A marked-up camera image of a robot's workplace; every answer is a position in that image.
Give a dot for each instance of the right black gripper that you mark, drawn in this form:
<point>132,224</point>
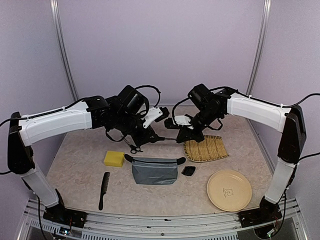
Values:
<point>185,134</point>

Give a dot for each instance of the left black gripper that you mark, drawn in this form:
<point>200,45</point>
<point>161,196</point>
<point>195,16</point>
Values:
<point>144,139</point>

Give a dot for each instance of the black clipper guard attachment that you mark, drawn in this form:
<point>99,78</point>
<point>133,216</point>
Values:
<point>188,171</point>

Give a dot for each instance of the grey zip pouch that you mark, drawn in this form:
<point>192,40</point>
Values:
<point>154,171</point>

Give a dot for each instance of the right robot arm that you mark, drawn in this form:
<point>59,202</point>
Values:
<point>214,104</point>

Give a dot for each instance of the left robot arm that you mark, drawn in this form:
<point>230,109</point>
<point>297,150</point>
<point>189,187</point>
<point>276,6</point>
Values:
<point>128,112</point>

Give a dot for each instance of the woven bamboo tray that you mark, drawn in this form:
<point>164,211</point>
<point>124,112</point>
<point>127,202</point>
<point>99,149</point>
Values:
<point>210,149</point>

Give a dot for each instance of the yellow sponge block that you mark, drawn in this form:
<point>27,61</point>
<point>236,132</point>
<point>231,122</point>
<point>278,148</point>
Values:
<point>114,159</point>

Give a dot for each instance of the black plastic comb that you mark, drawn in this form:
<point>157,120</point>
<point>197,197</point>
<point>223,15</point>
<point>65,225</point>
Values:
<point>103,190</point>

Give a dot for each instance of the beige round plate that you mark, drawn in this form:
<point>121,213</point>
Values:
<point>229,190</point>

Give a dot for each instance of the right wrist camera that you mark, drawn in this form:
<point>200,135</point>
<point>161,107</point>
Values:
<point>178,122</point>

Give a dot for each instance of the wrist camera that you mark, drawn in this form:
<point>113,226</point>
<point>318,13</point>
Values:
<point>155,114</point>
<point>178,122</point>

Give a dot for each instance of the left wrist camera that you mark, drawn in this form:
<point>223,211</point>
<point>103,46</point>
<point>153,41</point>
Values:
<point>155,114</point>

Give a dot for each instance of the front aluminium rail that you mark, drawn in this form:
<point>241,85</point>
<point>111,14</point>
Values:
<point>96,225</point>

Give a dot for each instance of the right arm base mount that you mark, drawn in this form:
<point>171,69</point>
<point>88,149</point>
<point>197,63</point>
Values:
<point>266,212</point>

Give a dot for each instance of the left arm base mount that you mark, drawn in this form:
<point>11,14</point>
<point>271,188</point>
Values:
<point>66,216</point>

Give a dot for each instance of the right aluminium frame post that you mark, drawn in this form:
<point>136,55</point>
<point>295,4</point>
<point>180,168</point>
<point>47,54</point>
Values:
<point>260,45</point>

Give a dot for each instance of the aluminium frame post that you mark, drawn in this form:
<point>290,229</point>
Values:
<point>54,5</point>
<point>260,45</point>

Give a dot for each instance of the left aluminium frame post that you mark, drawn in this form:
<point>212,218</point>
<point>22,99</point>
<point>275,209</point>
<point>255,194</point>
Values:
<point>54,5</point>

